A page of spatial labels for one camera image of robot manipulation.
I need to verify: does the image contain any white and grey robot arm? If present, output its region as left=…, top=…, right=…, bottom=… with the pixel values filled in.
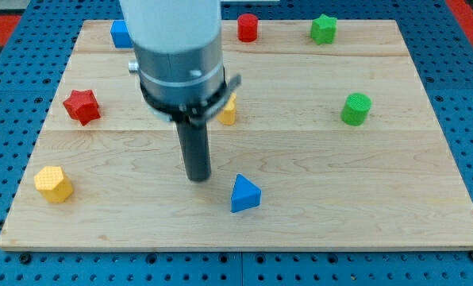
left=120, top=0, right=241, bottom=126

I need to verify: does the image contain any yellow heart block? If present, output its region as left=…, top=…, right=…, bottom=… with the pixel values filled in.
left=217, top=93, right=237, bottom=126

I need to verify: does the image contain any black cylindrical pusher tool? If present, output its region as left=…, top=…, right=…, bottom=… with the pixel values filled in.
left=176, top=118, right=211, bottom=182

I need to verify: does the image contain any blue triangle block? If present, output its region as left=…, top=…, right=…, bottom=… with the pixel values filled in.
left=231, top=174, right=262, bottom=213

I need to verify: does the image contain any light wooden board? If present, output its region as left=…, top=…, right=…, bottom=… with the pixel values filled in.
left=0, top=20, right=473, bottom=252

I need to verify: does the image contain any red cylinder block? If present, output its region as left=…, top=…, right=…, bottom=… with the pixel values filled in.
left=237, top=14, right=259, bottom=42

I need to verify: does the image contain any green cylinder block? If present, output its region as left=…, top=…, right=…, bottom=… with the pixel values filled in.
left=340, top=93, right=372, bottom=126

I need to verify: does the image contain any green star block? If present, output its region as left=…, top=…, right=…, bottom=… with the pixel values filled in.
left=310, top=14, right=337, bottom=45

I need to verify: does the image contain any red star block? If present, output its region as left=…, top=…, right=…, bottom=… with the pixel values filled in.
left=63, top=90, right=101, bottom=126

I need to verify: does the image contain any blue cube block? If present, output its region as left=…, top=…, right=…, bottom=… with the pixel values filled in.
left=110, top=20, right=133, bottom=48

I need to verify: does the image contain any yellow hexagon block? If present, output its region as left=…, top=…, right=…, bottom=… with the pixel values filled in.
left=33, top=166, right=74, bottom=203

